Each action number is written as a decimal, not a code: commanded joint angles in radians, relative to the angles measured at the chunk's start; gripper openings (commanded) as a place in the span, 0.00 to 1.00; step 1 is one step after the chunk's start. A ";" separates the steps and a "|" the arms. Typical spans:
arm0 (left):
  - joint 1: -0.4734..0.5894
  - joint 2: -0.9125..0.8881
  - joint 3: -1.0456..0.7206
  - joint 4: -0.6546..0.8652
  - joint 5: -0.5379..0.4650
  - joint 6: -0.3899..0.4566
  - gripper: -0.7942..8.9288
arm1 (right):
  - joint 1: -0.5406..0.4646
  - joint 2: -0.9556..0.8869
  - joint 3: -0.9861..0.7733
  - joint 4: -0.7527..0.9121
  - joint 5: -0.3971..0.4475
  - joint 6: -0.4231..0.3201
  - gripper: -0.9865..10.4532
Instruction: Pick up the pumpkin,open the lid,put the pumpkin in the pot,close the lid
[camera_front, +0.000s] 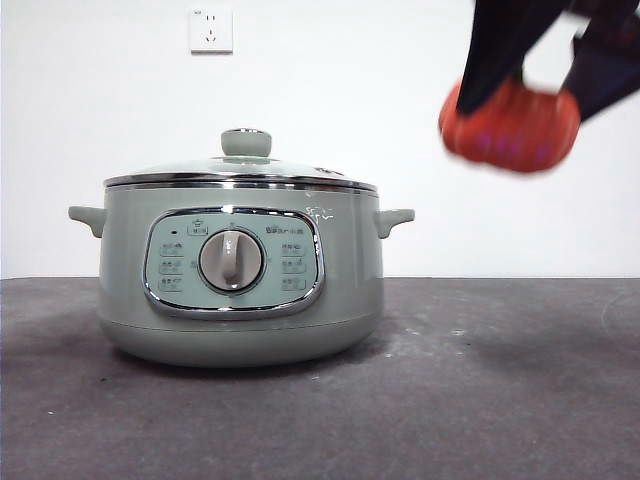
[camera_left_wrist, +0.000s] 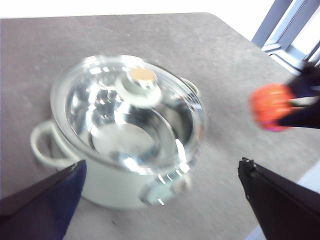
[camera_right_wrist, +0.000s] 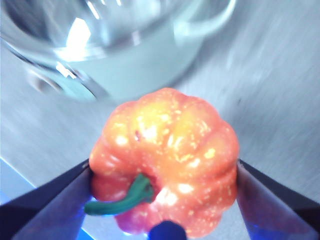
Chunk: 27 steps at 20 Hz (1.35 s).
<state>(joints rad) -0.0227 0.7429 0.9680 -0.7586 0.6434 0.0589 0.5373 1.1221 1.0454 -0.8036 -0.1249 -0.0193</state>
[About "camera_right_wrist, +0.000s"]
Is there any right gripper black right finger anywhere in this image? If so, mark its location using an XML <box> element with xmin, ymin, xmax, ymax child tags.
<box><xmin>235</xmin><ymin>159</ymin><xmax>320</xmax><ymax>240</ymax></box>

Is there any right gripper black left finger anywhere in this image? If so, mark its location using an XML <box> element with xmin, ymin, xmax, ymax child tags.
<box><xmin>0</xmin><ymin>159</ymin><xmax>93</xmax><ymax>240</ymax></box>

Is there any orange toy pumpkin green stem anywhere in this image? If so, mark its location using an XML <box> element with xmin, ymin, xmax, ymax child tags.
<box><xmin>84</xmin><ymin>87</ymin><xmax>240</xmax><ymax>239</ymax></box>

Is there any pale green electric cooking pot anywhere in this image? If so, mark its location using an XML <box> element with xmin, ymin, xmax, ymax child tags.
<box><xmin>0</xmin><ymin>0</ymin><xmax>237</xmax><ymax>104</ymax></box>

